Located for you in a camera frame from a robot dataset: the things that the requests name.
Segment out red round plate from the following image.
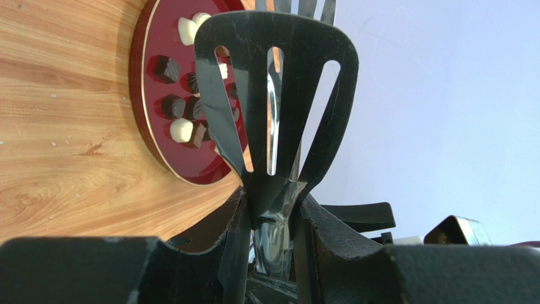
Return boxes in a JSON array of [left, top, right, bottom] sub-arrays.
[[129, 1, 244, 186]]

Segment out white oval chocolate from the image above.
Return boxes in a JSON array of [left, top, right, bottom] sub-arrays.
[[192, 12, 211, 26]]

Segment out metal tongs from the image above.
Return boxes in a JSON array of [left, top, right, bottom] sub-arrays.
[[195, 1, 359, 279]]

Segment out white chocolate piece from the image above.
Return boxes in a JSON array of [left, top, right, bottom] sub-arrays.
[[169, 118, 193, 143]]

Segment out white heart chocolate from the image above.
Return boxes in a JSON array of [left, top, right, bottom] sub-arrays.
[[177, 17, 199, 46]]

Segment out dark chocolate piece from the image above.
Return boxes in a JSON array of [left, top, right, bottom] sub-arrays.
[[153, 55, 181, 84]]

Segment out dark round chocolate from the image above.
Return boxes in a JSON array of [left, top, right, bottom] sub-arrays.
[[161, 94, 186, 120]]

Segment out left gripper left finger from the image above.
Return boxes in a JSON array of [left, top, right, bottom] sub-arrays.
[[1, 188, 250, 303]]

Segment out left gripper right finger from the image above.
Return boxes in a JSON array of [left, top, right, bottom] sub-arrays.
[[293, 196, 539, 303]]

